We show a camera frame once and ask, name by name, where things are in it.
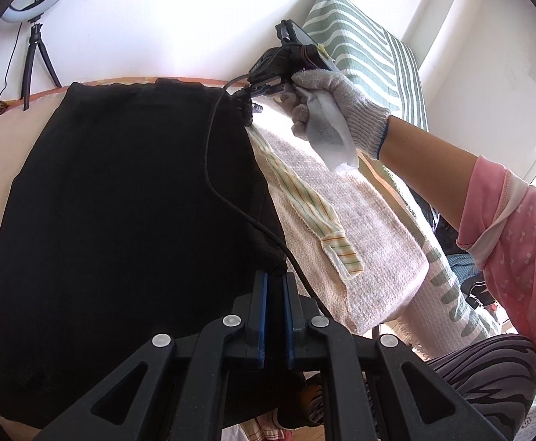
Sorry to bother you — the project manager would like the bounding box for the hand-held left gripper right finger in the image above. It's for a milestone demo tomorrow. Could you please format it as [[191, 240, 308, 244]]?
[[283, 275, 510, 441]]

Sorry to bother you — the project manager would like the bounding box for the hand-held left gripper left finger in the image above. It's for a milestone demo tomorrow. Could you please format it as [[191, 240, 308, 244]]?
[[33, 272, 269, 441]]

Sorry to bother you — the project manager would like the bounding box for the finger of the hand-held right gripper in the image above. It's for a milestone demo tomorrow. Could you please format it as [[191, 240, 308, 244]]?
[[242, 98, 263, 126], [238, 81, 291, 100]]

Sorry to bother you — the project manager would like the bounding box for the black garment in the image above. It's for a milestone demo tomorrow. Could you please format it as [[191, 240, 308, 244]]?
[[0, 78, 288, 429]]

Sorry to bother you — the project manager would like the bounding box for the person's right forearm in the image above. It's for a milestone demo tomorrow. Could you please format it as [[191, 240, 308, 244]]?
[[377, 115, 536, 363]]

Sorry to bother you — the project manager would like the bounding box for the person's right hand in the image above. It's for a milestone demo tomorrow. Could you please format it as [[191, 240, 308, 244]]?
[[279, 69, 391, 159]]

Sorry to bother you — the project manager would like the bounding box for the green striped folded mattress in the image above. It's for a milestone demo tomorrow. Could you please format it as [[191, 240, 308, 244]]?
[[302, 0, 430, 134]]

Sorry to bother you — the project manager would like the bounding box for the person's leg in striped pants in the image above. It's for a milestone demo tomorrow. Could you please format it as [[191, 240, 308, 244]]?
[[278, 374, 326, 429], [426, 334, 536, 441]]

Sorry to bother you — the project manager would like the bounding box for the yellow striped small cloth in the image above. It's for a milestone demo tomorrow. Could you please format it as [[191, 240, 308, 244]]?
[[246, 126, 366, 284]]

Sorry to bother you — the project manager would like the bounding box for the pink towel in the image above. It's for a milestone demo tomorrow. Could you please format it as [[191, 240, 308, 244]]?
[[249, 101, 430, 337]]

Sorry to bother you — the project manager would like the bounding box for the plaid cloth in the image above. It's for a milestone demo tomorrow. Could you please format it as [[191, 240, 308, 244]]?
[[240, 415, 296, 441]]

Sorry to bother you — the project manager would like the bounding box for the black tripod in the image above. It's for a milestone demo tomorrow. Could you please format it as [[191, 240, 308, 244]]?
[[22, 18, 63, 111]]

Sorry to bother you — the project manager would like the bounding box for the beige bed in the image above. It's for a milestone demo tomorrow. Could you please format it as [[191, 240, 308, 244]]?
[[0, 86, 69, 423]]

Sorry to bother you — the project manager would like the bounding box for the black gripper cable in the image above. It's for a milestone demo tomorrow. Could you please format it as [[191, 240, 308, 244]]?
[[205, 73, 334, 319]]

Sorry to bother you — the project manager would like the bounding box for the white handle wrap cloth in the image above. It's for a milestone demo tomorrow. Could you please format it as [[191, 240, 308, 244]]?
[[303, 91, 359, 176]]

